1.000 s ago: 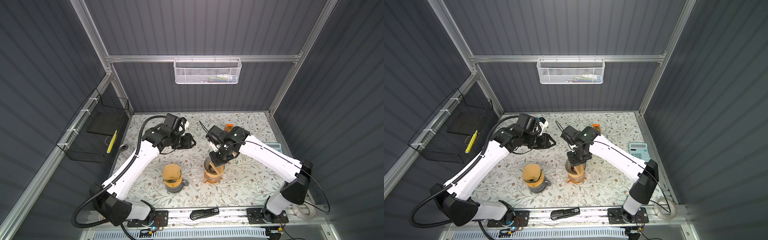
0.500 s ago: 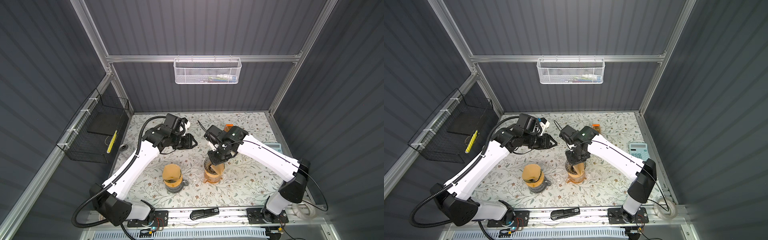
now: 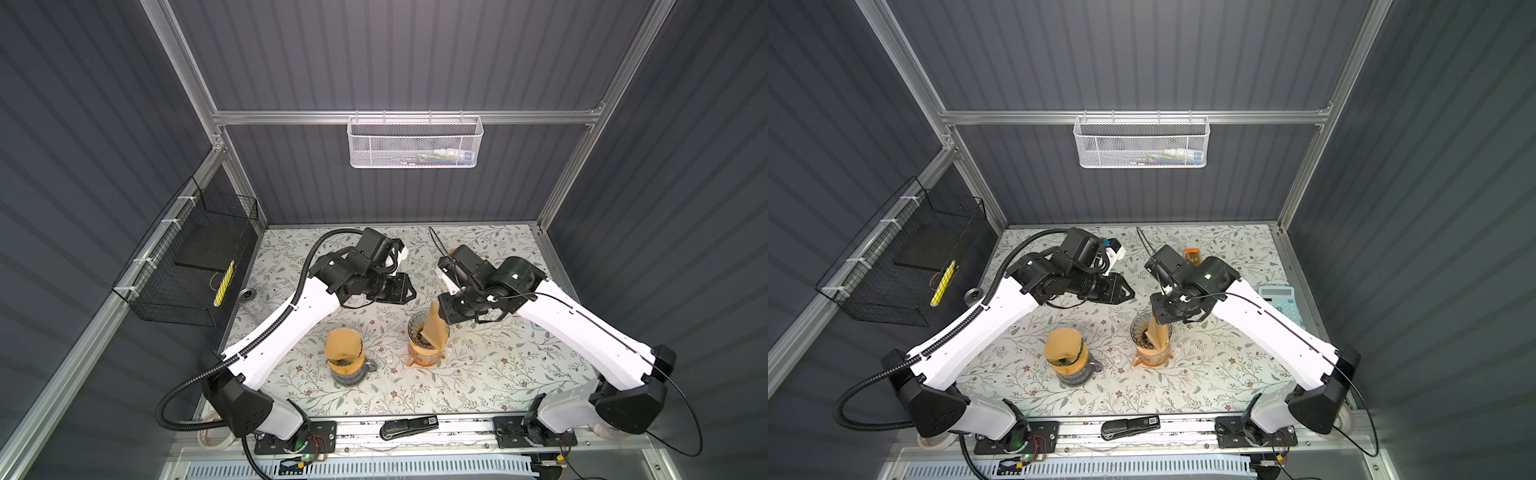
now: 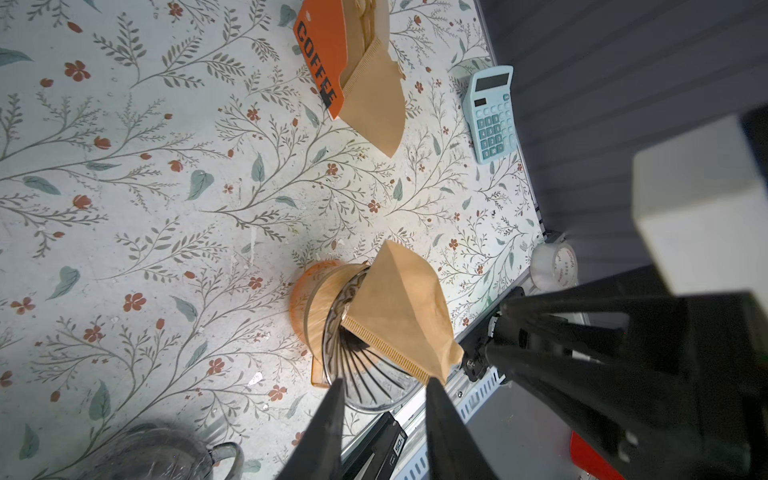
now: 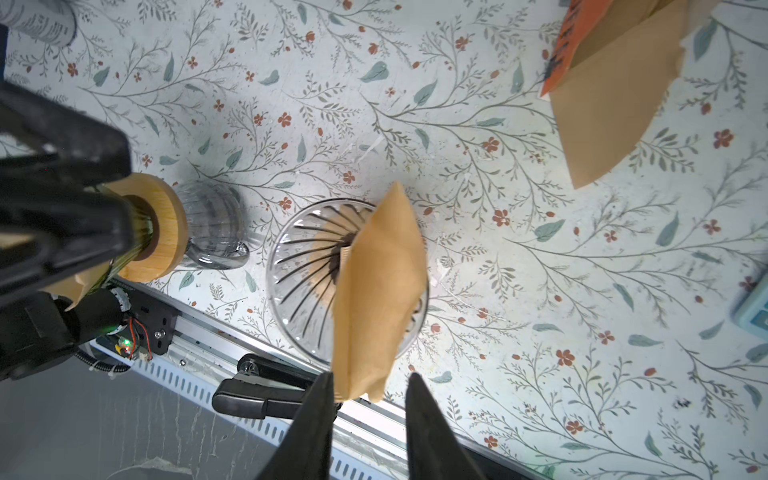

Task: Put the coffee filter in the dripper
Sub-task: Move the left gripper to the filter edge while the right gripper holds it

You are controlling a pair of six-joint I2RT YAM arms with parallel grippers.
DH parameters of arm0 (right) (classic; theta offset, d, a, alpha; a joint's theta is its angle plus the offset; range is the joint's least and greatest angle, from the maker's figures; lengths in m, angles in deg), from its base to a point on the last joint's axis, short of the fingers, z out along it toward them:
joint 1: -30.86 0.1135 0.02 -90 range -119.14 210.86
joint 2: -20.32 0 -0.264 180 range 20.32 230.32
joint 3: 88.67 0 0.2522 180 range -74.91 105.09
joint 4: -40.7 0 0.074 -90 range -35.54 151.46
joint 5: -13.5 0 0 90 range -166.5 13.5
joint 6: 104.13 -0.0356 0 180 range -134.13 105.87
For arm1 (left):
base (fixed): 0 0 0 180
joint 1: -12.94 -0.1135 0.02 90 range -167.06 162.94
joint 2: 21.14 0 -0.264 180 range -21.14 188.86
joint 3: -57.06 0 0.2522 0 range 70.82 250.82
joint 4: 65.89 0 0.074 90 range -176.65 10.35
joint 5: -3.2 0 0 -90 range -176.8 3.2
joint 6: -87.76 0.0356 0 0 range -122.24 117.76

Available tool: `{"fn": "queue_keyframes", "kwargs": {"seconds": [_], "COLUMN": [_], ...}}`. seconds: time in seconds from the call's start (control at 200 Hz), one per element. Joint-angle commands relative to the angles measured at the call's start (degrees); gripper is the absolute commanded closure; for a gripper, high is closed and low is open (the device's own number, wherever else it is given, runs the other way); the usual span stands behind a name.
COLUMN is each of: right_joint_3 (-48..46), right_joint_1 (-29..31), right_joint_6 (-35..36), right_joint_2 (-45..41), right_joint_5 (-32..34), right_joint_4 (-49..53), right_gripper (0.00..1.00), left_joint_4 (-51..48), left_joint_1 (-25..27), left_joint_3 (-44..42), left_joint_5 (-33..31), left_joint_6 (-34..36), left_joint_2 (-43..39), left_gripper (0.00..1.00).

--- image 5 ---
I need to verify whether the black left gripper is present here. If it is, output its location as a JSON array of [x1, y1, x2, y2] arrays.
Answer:
[[1, 82, 134, 305]]

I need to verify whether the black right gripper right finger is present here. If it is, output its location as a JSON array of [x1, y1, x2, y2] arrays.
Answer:
[[405, 373, 485, 480]]

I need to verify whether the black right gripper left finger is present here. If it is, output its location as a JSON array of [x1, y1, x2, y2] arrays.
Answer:
[[257, 372, 335, 480]]

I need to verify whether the green glass dripper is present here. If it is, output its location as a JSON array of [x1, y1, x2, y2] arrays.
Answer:
[[90, 204, 154, 293]]

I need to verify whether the grey glass pitcher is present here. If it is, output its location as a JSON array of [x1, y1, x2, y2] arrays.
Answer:
[[174, 180, 250, 270]]

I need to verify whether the orange coffee filter holder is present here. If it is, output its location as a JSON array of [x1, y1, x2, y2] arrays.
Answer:
[[541, 0, 717, 189]]

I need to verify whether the teal calculator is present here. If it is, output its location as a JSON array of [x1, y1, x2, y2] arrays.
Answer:
[[730, 273, 768, 341]]

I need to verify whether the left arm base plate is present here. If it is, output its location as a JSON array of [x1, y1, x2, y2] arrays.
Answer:
[[124, 286, 180, 356]]

